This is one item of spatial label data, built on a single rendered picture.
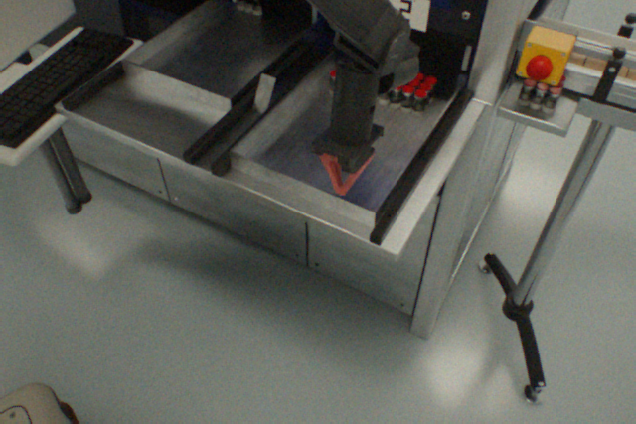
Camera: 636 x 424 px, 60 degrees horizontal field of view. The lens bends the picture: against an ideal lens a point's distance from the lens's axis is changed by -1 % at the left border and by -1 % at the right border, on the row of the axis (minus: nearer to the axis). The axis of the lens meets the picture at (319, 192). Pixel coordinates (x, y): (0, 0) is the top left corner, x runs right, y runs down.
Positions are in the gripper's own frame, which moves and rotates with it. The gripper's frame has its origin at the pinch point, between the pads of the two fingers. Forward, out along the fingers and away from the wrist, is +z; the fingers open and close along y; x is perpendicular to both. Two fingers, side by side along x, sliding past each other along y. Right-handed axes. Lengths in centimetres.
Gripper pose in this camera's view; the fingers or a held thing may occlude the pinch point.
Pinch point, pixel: (341, 188)
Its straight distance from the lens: 81.4
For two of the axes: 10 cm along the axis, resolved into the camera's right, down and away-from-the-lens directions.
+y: 4.8, -4.9, 7.3
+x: -8.7, -3.6, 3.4
